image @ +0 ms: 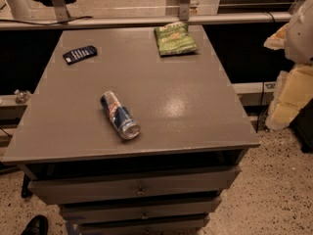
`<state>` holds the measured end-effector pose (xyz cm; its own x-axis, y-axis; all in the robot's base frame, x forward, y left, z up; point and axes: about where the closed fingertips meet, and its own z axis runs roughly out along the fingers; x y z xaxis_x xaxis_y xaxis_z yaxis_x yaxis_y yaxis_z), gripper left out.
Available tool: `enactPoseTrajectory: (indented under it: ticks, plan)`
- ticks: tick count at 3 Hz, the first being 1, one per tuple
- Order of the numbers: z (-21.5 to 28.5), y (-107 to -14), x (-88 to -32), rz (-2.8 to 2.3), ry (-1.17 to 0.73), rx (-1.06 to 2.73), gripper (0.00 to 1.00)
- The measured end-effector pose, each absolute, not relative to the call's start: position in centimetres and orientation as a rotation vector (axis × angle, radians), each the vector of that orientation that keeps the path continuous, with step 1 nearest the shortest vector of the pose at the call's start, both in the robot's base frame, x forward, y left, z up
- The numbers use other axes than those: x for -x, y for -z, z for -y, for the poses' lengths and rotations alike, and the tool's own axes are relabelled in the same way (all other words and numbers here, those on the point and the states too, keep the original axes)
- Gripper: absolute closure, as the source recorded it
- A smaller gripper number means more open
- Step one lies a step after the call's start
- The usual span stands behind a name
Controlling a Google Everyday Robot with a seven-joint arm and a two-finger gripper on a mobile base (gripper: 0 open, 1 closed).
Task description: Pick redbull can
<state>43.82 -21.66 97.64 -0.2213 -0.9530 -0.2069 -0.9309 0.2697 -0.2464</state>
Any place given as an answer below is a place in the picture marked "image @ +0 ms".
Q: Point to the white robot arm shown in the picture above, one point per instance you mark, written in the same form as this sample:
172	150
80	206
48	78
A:
299	35

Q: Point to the blue silver redbull can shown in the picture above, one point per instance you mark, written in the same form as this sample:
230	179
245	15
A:
125	124

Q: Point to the grey drawer cabinet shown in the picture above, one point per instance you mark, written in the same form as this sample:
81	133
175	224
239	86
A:
127	142

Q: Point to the green chip bag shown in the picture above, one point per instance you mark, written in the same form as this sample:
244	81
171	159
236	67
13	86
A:
175	39

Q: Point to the top grey drawer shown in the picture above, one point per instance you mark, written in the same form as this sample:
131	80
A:
136	185

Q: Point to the grey drawer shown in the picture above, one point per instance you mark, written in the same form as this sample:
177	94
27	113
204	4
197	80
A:
144	227
142	210
136	185

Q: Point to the dark blue snack packet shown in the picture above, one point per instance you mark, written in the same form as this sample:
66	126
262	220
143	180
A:
80	54

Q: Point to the middle grey drawer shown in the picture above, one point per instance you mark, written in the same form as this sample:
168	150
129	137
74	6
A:
142	210

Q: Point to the bottom grey drawer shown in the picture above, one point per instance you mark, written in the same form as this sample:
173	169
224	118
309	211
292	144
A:
144	227

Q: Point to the crumpled clear plastic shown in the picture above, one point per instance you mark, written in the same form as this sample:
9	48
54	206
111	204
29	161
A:
22	96

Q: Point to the yellow foam block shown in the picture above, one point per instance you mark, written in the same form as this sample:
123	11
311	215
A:
293	91

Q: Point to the black shoe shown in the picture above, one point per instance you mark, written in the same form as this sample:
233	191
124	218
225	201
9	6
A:
37	226

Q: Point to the white pipe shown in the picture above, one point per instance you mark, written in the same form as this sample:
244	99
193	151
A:
20	9

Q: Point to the grey metal rail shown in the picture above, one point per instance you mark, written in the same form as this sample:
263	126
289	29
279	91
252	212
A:
87	22

